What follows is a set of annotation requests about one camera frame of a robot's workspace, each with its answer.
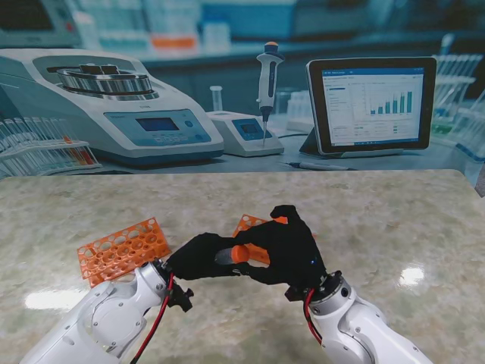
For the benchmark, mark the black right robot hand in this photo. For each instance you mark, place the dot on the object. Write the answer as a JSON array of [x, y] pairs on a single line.
[[291, 250]]

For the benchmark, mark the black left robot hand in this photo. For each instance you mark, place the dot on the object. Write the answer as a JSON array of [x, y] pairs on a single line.
[[193, 261]]

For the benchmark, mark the clear plastic test tube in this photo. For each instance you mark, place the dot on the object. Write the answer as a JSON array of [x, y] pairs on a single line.
[[224, 256]]

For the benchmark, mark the orange tube cap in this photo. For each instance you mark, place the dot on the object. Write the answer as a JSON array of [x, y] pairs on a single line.
[[241, 254]]

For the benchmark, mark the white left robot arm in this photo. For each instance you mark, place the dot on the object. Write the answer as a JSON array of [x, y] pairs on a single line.
[[102, 318]]

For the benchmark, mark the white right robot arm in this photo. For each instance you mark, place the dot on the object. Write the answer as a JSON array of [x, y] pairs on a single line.
[[360, 330]]

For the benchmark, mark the orange test tube rack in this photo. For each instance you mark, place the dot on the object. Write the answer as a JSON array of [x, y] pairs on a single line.
[[117, 250], [246, 223]]

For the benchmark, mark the printed laboratory backdrop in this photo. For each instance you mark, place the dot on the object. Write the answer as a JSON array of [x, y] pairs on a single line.
[[242, 76]]

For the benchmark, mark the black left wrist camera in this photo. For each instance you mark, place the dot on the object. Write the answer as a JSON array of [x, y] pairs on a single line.
[[181, 297]]

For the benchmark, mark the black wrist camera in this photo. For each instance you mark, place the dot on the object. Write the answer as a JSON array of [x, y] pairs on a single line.
[[181, 297], [297, 294]]

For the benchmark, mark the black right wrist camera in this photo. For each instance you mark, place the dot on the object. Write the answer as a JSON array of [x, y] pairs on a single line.
[[297, 294]]

